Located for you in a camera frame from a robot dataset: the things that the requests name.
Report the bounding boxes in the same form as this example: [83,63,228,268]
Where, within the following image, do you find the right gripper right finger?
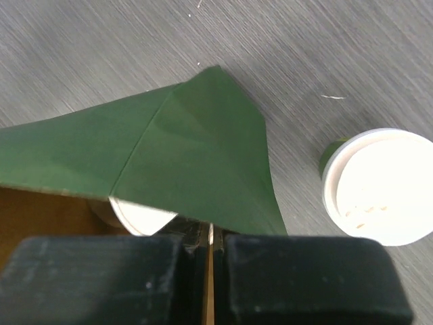
[213,228,414,324]

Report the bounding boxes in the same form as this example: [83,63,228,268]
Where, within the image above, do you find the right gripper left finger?
[1,221,207,324]

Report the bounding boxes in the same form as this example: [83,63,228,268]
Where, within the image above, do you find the white cup lid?
[109,197,178,236]
[321,128,432,246]

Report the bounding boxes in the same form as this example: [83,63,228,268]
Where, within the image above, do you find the green paper bag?
[0,64,288,265]

